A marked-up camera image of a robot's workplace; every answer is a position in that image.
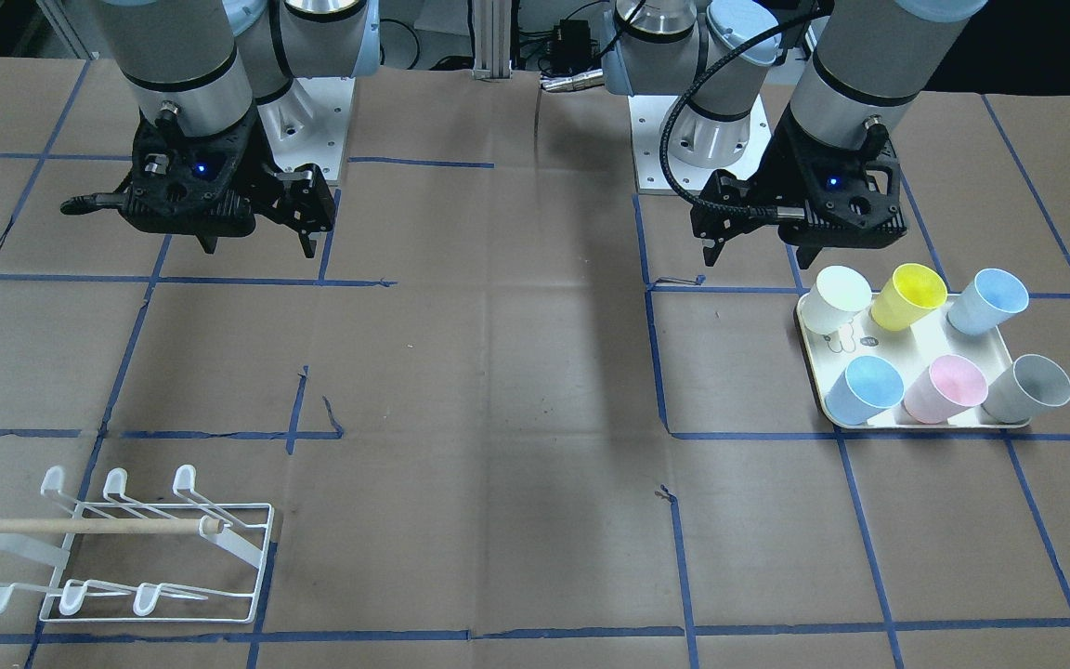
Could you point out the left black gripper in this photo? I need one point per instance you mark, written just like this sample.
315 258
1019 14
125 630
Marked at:
781 167

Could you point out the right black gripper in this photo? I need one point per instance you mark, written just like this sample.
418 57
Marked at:
267 160

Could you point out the white plastic cup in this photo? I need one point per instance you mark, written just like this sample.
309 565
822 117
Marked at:
838 295

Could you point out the light blue cup front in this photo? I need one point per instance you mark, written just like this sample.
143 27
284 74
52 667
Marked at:
867 387

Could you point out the light blue cup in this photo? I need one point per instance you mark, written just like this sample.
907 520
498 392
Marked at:
867 387
994 296

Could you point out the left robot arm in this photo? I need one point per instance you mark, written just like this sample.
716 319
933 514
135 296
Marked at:
872 59

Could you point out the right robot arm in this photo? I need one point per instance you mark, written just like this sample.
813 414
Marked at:
209 62

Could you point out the yellow plastic cup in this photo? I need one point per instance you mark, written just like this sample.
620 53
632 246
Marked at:
913 292

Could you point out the pink plastic cup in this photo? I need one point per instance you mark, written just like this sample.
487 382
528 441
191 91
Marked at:
949 386

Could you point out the light blue cup back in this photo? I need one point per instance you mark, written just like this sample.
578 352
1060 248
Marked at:
994 296

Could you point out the wooden rack rod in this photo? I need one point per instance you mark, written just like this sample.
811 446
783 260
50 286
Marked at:
205 526

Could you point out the grey plastic cup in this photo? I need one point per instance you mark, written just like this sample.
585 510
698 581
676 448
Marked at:
1032 385

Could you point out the cream plastic tray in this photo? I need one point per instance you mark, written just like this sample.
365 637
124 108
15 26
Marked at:
909 352

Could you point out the aluminium frame post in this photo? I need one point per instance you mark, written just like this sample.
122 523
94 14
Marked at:
491 31

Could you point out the white wire cup rack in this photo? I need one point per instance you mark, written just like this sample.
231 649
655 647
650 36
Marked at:
107 578

